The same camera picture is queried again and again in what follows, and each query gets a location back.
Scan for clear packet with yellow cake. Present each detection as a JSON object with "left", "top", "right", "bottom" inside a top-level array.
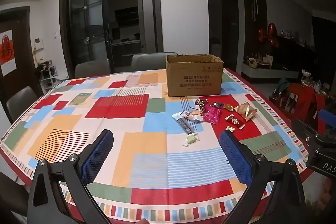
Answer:
[{"left": 188, "top": 112, "right": 205, "bottom": 123}]

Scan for dark sliding glass door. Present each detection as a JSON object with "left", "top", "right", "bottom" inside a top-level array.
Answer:
[{"left": 59, "top": 0, "right": 164, "bottom": 80}]

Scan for brown cardboard box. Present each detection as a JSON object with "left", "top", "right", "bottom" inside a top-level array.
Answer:
[{"left": 165, "top": 54, "right": 224, "bottom": 97}]

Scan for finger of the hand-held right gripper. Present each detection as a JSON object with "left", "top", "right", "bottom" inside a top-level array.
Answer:
[
  {"left": 318, "top": 108, "right": 336, "bottom": 136},
  {"left": 292, "top": 118, "right": 319, "bottom": 144}
]

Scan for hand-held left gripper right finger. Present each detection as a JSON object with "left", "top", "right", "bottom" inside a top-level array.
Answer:
[{"left": 219, "top": 130, "right": 306, "bottom": 224}]

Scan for green cloth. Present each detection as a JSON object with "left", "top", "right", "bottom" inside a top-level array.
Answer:
[{"left": 277, "top": 77, "right": 290, "bottom": 93}]

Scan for grey dining chair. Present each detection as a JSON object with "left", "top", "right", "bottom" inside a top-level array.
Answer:
[
  {"left": 6, "top": 86, "right": 39, "bottom": 123},
  {"left": 131, "top": 52, "right": 177, "bottom": 71},
  {"left": 75, "top": 59, "right": 111, "bottom": 79}
]

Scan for pink snack packet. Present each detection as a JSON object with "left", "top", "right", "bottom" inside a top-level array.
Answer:
[{"left": 202, "top": 106, "right": 222, "bottom": 125}]

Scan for silver refrigerator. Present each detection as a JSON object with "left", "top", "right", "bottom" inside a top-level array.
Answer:
[{"left": 136, "top": 0, "right": 154, "bottom": 41}]

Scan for white low sideboard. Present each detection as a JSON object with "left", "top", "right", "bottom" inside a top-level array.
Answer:
[{"left": 241, "top": 63, "right": 300, "bottom": 81}]

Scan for tall dark cabinet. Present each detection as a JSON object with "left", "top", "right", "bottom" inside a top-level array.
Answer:
[{"left": 241, "top": 0, "right": 269, "bottom": 69}]

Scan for red snack packet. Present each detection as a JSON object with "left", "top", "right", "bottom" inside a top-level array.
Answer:
[{"left": 225, "top": 114, "right": 246, "bottom": 130}]

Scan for gold foil snack packet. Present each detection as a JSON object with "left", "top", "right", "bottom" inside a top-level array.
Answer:
[{"left": 234, "top": 102, "right": 258, "bottom": 122}]

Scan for green wrapped candy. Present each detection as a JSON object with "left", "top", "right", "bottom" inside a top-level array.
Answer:
[{"left": 182, "top": 134, "right": 200, "bottom": 146}]

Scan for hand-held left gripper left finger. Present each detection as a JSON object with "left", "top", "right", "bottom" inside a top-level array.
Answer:
[{"left": 28, "top": 130, "right": 114, "bottom": 224}]

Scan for shoe rack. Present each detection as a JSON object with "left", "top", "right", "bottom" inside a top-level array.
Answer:
[{"left": 37, "top": 60, "right": 62, "bottom": 92}]

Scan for red foil balloons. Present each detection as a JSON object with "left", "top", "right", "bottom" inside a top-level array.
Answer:
[{"left": 257, "top": 23, "right": 279, "bottom": 45}]

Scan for dark striped long packet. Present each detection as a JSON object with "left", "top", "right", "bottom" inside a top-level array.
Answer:
[{"left": 172, "top": 112, "right": 197, "bottom": 135}]

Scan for colourful patchwork tablecloth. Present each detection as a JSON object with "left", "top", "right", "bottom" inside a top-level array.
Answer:
[{"left": 0, "top": 68, "right": 309, "bottom": 224}]

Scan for red and white door poster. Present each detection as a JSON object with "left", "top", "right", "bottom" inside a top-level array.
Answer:
[{"left": 0, "top": 30, "right": 17, "bottom": 76}]

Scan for dark wooden door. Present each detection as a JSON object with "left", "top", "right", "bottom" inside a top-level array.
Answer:
[{"left": 0, "top": 9, "right": 43, "bottom": 100}]

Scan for white figurine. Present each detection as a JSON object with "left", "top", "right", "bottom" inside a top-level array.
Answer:
[{"left": 301, "top": 69, "right": 313, "bottom": 84}]

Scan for purple foil wrapped candy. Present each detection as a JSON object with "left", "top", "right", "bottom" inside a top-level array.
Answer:
[{"left": 195, "top": 98, "right": 209, "bottom": 112}]

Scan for red bag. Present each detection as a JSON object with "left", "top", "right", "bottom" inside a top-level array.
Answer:
[{"left": 286, "top": 84, "right": 326, "bottom": 130}]

